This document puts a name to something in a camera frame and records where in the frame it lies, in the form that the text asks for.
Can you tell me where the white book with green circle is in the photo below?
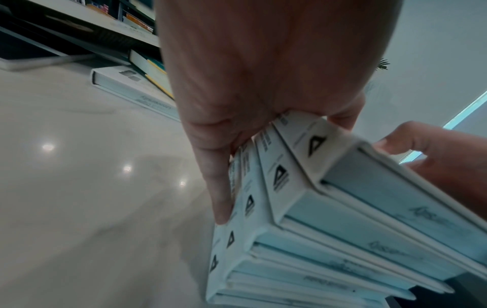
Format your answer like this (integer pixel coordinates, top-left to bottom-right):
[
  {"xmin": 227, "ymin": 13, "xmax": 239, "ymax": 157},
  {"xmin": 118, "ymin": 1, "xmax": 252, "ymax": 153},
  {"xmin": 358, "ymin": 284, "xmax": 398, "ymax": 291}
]
[{"xmin": 271, "ymin": 109, "xmax": 487, "ymax": 267}]

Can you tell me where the blue book with yellow dot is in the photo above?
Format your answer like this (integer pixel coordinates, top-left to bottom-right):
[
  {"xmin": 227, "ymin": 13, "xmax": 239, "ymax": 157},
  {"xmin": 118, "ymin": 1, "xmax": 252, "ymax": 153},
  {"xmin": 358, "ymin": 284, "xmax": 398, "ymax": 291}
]
[{"xmin": 128, "ymin": 48, "xmax": 177, "ymax": 100}]

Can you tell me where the bright window strip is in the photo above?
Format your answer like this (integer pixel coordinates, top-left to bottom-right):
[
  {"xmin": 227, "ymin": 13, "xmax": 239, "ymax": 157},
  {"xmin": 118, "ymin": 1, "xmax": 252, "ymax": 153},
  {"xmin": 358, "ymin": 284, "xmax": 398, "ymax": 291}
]
[{"xmin": 397, "ymin": 89, "xmax": 487, "ymax": 165}]

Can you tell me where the white book with grey bars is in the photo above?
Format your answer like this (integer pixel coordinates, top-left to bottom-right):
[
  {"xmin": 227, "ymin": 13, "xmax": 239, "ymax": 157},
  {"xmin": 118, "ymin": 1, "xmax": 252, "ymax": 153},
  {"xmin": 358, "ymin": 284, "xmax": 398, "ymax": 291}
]
[{"xmin": 90, "ymin": 65, "xmax": 182, "ymax": 122}]

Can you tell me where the person's left hand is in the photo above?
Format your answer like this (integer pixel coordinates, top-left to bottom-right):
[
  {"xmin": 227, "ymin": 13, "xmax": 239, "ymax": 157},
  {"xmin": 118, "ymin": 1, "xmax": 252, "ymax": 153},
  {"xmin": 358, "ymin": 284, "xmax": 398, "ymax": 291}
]
[{"xmin": 153, "ymin": 0, "xmax": 404, "ymax": 227}]

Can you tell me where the white marble table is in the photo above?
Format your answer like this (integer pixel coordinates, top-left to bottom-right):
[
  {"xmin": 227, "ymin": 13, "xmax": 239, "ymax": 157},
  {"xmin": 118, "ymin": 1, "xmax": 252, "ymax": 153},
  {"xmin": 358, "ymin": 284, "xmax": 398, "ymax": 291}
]
[{"xmin": 0, "ymin": 56, "xmax": 237, "ymax": 308}]

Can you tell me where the black book with barcode print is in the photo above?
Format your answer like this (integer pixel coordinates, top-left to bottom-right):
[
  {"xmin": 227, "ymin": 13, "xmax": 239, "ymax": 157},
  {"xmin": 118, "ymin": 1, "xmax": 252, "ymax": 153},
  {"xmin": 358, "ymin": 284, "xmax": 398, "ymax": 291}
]
[{"xmin": 0, "ymin": 6, "xmax": 132, "ymax": 72}]

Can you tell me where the group of white 101 books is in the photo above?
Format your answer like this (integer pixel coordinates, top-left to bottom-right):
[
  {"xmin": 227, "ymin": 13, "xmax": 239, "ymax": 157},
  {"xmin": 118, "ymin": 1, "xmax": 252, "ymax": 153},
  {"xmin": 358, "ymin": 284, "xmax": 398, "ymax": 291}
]
[{"xmin": 252, "ymin": 124, "xmax": 487, "ymax": 282}]

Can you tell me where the person's right hand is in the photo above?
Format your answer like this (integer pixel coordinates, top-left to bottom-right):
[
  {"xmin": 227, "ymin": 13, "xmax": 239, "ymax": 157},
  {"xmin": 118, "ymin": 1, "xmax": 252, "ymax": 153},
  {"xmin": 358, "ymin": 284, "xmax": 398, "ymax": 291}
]
[{"xmin": 372, "ymin": 120, "xmax": 487, "ymax": 201}]

